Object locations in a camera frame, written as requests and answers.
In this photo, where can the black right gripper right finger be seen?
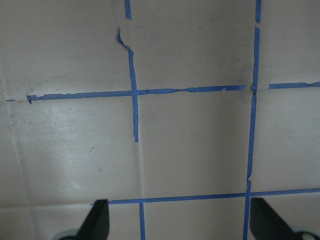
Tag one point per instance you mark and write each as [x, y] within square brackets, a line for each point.
[266, 224]

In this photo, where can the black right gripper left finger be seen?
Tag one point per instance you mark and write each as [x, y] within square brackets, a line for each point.
[96, 225]

